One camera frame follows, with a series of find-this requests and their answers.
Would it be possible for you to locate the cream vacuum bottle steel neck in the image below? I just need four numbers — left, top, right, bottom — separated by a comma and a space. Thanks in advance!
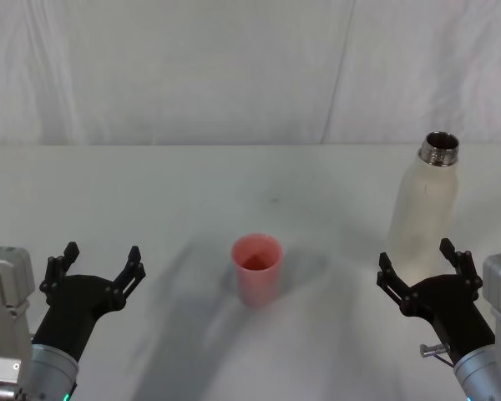
386, 130, 463, 287

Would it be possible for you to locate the thin cable with silver plug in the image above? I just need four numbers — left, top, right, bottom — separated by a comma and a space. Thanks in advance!
419, 343, 455, 369

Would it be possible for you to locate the pink cup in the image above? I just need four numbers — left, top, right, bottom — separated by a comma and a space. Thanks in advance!
230, 234, 285, 310

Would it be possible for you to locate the white curtain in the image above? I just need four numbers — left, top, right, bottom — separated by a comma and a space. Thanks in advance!
0, 0, 501, 147

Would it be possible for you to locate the white tablecloth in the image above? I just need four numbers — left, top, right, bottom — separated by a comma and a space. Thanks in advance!
0, 143, 501, 401

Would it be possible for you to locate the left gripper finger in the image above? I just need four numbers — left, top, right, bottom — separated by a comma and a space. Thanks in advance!
105, 245, 147, 311
38, 241, 82, 305

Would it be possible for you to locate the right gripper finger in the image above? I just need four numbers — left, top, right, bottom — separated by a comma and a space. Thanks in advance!
438, 237, 484, 302
375, 251, 421, 317

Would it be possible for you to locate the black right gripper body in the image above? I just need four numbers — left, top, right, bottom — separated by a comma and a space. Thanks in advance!
400, 275, 497, 365

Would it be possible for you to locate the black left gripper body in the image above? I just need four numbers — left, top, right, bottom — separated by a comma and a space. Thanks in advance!
32, 273, 125, 364

